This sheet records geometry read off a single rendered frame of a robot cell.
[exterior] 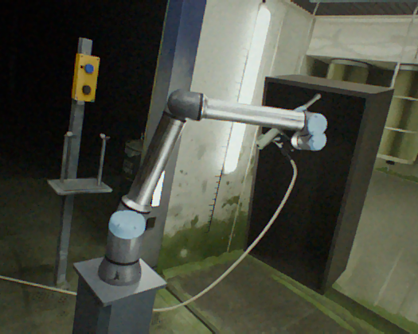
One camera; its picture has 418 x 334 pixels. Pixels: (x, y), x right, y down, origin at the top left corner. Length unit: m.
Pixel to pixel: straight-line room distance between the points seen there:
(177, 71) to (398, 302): 2.28
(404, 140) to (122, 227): 2.24
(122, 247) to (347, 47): 2.43
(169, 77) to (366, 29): 1.67
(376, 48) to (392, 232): 1.47
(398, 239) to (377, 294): 0.47
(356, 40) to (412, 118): 0.76
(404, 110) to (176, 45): 1.76
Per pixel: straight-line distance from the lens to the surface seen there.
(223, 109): 1.37
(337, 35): 3.21
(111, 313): 1.51
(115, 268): 1.50
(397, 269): 3.03
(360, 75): 3.21
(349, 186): 1.87
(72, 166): 2.25
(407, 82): 2.97
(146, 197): 1.57
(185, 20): 2.27
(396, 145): 2.94
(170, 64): 2.23
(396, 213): 3.19
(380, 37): 3.06
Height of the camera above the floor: 1.50
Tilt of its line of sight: 13 degrees down
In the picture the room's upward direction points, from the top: 12 degrees clockwise
